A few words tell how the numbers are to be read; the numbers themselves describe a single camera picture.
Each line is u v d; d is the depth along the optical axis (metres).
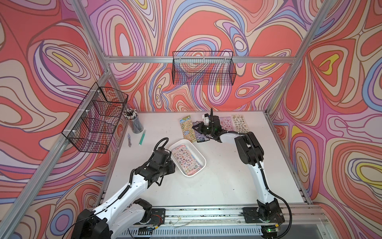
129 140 1.02
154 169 0.61
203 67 0.96
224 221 0.73
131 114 0.96
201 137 1.05
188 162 0.90
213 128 0.87
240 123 1.12
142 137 1.05
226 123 1.14
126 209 0.58
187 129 1.05
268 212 0.64
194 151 0.94
